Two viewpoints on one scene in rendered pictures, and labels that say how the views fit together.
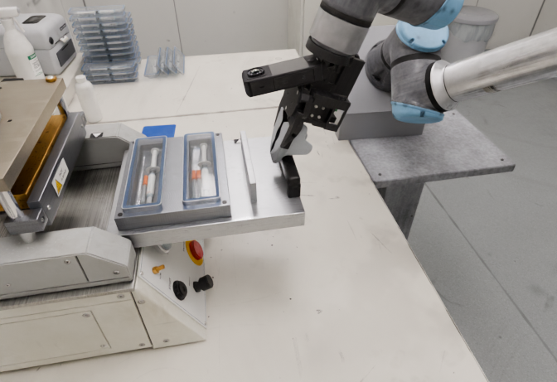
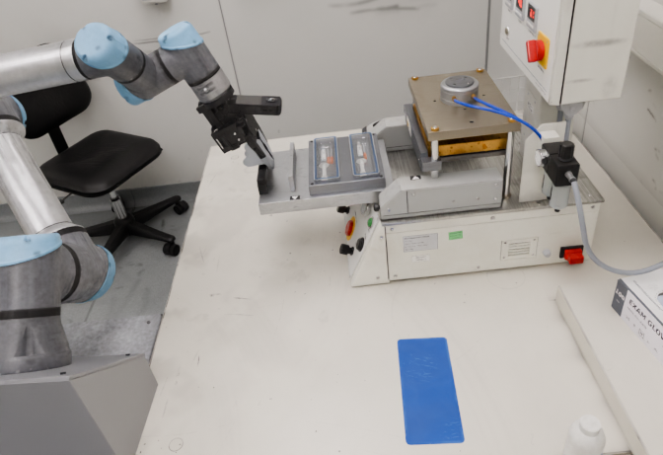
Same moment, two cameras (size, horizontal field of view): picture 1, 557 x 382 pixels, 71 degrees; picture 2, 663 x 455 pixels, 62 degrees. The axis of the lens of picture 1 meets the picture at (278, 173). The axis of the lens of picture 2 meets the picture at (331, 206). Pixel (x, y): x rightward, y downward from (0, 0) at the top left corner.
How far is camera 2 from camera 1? 1.63 m
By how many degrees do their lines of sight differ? 105
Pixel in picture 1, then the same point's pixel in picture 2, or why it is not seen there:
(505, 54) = (36, 173)
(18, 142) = (415, 90)
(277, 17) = not seen: outside the picture
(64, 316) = not seen: hidden behind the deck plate
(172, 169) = (345, 158)
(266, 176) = (281, 171)
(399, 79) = (90, 257)
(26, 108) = (430, 108)
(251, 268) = (310, 238)
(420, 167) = (96, 331)
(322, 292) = (264, 224)
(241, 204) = (302, 155)
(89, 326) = not seen: hidden behind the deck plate
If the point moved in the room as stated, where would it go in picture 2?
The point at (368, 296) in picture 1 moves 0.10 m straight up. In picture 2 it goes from (234, 222) to (226, 192)
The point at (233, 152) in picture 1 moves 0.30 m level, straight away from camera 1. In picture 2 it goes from (302, 189) to (294, 283)
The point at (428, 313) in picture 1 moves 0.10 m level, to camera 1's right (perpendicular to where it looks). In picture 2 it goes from (203, 214) to (171, 214)
